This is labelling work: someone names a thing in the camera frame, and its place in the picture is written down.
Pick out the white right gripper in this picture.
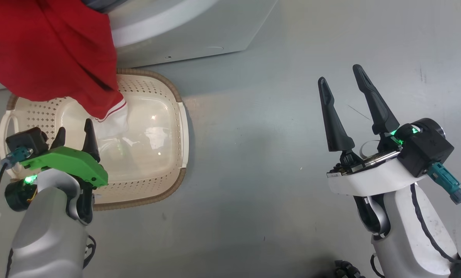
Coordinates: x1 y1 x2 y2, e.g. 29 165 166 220
318 64 446 197

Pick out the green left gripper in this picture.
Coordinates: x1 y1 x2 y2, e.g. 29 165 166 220
4 118 109 212

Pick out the red basketball jersey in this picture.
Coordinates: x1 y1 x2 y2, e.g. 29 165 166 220
0 0 129 139

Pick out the cream perforated laundry basket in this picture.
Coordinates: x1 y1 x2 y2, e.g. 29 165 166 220
0 69 189 212

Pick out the white front-load washing machine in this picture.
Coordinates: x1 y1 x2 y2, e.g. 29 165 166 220
0 0 279 93

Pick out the left camera cable teal connector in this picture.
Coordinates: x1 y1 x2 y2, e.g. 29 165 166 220
0 147 34 278

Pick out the camera cable teal connector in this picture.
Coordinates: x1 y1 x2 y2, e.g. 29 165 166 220
427 162 461 217
0 147 34 278

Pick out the right camera cable teal connector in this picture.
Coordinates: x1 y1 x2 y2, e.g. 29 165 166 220
427 162 461 217

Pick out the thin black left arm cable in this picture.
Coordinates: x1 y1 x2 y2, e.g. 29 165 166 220
82 234 97 269

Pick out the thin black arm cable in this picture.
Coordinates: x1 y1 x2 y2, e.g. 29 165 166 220
409 183 461 271
82 234 97 269

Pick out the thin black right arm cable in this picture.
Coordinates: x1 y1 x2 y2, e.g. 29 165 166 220
409 183 461 271

